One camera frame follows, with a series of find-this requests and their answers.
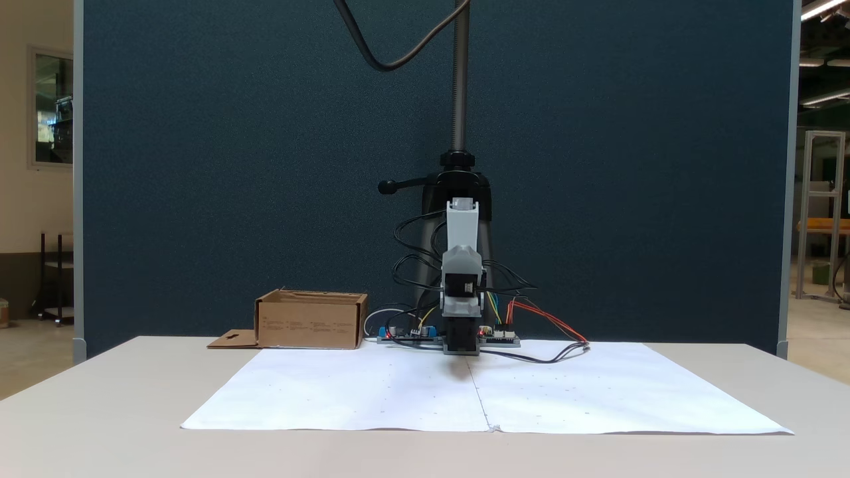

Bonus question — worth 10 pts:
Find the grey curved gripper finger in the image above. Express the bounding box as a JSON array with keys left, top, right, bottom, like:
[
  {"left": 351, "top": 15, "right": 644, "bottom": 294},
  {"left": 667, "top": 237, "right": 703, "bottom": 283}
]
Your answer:
[{"left": 442, "top": 246, "right": 483, "bottom": 274}]

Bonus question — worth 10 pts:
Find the grey motor controller board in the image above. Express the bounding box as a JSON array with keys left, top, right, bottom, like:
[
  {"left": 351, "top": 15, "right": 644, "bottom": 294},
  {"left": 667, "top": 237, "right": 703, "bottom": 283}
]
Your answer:
[{"left": 478, "top": 324, "right": 522, "bottom": 349}]

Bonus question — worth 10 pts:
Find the blue power converter board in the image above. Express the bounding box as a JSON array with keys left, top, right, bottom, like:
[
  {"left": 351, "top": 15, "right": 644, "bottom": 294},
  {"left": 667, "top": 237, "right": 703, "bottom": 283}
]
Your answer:
[{"left": 377, "top": 324, "right": 444, "bottom": 345}]

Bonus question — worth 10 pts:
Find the brown cardboard box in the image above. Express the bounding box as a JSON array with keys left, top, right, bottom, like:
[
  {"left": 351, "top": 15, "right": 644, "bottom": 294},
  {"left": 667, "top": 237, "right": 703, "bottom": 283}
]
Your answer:
[{"left": 207, "top": 287, "right": 369, "bottom": 351}]

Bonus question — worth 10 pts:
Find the white paper sheet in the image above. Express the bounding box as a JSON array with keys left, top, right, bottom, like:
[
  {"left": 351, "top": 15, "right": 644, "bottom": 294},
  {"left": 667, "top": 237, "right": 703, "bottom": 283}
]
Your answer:
[
  {"left": 465, "top": 340, "right": 796, "bottom": 437},
  {"left": 180, "top": 345, "right": 493, "bottom": 432}
]

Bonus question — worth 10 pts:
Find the dark blue partition panel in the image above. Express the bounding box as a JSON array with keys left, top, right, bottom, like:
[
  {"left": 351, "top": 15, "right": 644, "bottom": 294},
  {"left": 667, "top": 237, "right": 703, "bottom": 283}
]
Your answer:
[{"left": 73, "top": 0, "right": 802, "bottom": 362}]

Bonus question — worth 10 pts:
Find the orange workbench top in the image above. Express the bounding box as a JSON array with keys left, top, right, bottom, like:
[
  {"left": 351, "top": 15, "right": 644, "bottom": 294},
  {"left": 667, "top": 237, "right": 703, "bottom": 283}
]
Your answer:
[{"left": 797, "top": 218, "right": 850, "bottom": 235}]

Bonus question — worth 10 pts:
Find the black metal rack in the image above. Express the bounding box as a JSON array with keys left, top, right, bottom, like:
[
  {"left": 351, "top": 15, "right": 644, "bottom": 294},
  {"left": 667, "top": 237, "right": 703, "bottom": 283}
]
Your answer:
[{"left": 38, "top": 230, "right": 75, "bottom": 328}]

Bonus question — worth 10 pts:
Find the black three-wire motor cable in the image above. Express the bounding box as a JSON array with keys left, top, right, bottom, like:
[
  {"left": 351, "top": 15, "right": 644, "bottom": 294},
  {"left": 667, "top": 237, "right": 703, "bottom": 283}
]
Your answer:
[
  {"left": 384, "top": 300, "right": 444, "bottom": 348},
  {"left": 481, "top": 258, "right": 538, "bottom": 297},
  {"left": 391, "top": 209, "right": 449, "bottom": 294}
]

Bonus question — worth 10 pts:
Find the black cable with white connector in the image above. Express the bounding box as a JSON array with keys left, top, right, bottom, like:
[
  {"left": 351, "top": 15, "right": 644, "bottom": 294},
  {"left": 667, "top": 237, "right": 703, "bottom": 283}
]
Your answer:
[{"left": 481, "top": 341, "right": 592, "bottom": 365}]

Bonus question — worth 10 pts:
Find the black camera tripod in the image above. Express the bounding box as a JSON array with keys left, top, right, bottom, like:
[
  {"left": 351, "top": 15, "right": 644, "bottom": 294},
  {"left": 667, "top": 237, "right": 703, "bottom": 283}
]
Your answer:
[{"left": 377, "top": 0, "right": 496, "bottom": 313}]

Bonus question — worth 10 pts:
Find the thick black hanging cable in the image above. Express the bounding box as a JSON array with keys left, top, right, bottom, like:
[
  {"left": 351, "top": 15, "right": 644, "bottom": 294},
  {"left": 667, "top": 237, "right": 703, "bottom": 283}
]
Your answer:
[{"left": 332, "top": 0, "right": 471, "bottom": 72}]

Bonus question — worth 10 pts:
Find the aluminium frame stand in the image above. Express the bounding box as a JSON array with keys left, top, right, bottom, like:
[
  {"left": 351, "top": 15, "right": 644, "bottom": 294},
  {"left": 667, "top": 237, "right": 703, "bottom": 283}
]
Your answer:
[{"left": 795, "top": 129, "right": 848, "bottom": 303}]

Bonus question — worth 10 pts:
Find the black hose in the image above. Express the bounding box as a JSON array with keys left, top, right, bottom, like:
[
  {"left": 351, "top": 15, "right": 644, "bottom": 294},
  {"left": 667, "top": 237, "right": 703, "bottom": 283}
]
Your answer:
[{"left": 832, "top": 255, "right": 850, "bottom": 311}]

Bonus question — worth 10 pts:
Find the framed wall window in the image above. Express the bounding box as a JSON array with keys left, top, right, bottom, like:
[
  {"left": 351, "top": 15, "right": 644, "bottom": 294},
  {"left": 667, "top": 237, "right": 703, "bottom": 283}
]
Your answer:
[{"left": 27, "top": 44, "right": 74, "bottom": 171}]

